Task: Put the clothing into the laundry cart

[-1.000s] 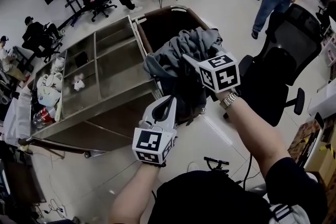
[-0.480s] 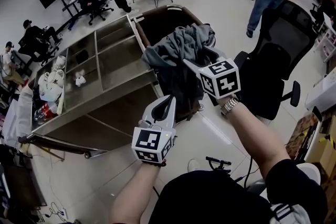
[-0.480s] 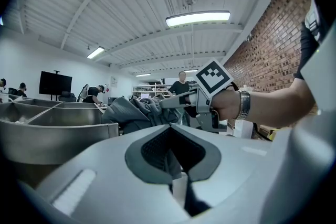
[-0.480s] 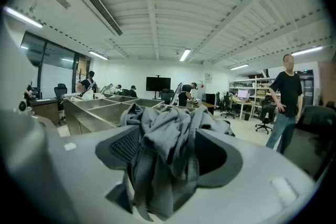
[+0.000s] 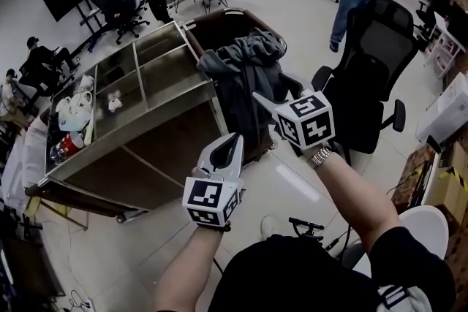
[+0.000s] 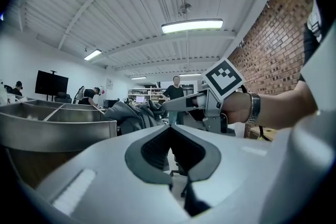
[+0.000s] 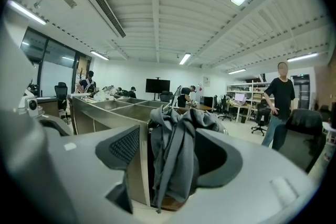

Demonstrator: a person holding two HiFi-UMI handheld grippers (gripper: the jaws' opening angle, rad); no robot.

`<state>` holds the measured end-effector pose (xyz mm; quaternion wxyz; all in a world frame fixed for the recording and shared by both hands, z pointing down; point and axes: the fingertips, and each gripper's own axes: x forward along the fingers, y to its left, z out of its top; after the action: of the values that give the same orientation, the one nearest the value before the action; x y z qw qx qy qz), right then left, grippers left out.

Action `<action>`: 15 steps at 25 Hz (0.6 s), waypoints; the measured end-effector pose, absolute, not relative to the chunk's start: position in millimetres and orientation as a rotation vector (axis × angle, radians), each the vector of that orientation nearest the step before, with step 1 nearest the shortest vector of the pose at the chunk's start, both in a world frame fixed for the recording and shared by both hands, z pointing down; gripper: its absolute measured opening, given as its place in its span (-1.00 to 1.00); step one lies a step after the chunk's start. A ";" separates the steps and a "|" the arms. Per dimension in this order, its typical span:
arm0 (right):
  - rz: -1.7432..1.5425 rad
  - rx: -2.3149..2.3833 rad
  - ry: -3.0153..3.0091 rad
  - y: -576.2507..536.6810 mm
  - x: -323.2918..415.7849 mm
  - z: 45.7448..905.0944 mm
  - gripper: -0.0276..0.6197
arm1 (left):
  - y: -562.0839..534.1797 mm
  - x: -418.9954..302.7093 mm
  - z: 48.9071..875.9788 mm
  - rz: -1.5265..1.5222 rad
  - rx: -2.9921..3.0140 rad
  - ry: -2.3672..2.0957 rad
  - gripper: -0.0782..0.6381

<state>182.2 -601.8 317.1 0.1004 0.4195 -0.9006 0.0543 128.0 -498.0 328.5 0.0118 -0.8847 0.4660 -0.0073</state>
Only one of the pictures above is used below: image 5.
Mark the black metal stand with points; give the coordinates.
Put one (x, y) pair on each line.
(305, 226)

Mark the metal housekeeping cart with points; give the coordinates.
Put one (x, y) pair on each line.
(164, 76)

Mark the metal wristwatch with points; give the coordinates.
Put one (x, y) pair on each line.
(321, 156)

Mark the wooden stool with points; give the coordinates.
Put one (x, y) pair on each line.
(58, 212)

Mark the clear plastic bottle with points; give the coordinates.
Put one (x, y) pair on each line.
(57, 154)

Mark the cardboard box with yellow tape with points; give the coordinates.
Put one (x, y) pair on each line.
(451, 190)

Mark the dark brown cabinet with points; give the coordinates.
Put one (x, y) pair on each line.
(29, 266)

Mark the person's right forearm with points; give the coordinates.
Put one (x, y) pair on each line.
(358, 208)

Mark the patterned brown box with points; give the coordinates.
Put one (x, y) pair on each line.
(413, 179)

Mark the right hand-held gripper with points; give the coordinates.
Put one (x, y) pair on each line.
(307, 120)

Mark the person's left white shoe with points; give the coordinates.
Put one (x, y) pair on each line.
(269, 226)

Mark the person's black t-shirt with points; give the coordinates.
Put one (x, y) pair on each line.
(292, 277)

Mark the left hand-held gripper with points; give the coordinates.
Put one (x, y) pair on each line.
(203, 193)

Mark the person's left forearm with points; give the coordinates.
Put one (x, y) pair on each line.
(186, 266)

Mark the person's grey chest harness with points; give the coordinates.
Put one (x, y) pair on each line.
(402, 299)

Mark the large black mesh office chair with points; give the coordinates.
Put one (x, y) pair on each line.
(369, 84)

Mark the white box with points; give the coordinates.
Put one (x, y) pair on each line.
(446, 109)

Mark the crumpled white cloth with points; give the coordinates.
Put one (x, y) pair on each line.
(115, 105)

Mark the white shelf rack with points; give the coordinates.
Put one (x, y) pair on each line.
(444, 47)

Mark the white power strip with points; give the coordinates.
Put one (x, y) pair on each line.
(82, 301)

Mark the white plastic bag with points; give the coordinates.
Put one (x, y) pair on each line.
(22, 164)

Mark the dark grey cloth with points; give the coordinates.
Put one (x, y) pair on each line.
(248, 76)

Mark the red cup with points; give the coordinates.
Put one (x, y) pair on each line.
(72, 141)

